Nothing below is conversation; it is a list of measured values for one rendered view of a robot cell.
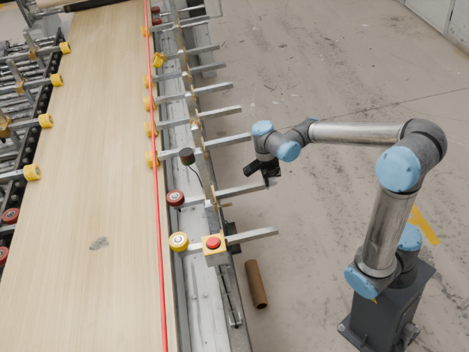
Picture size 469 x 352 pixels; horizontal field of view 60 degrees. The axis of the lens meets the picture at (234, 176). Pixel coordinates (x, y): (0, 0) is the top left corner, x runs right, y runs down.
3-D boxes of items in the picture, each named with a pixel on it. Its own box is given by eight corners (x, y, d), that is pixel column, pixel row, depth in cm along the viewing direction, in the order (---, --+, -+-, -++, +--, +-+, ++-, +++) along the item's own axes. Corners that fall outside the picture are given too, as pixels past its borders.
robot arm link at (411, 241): (423, 257, 169) (433, 231, 157) (398, 282, 162) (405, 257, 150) (392, 235, 178) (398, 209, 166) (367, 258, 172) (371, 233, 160)
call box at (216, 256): (226, 246, 132) (222, 231, 126) (229, 264, 127) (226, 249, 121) (205, 251, 131) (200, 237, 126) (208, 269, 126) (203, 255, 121)
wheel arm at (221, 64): (225, 64, 257) (225, 59, 255) (226, 67, 255) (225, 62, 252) (148, 81, 255) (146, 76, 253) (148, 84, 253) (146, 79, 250)
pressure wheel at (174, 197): (187, 203, 195) (182, 186, 187) (189, 215, 189) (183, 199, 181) (171, 207, 195) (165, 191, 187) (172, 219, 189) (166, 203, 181)
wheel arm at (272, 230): (276, 230, 177) (276, 223, 174) (278, 235, 174) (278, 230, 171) (179, 252, 175) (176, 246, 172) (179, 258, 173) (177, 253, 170)
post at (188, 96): (207, 160, 237) (190, 89, 203) (208, 163, 234) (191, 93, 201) (202, 161, 237) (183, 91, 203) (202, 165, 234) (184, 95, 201)
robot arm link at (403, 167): (397, 281, 163) (455, 145, 108) (369, 309, 156) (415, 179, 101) (366, 257, 171) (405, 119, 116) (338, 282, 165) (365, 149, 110)
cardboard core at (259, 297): (256, 258, 253) (267, 301, 231) (257, 265, 258) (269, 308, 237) (243, 260, 252) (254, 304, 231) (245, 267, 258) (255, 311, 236)
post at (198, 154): (219, 220, 198) (201, 145, 165) (220, 225, 196) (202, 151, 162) (212, 221, 198) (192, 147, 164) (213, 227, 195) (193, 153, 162)
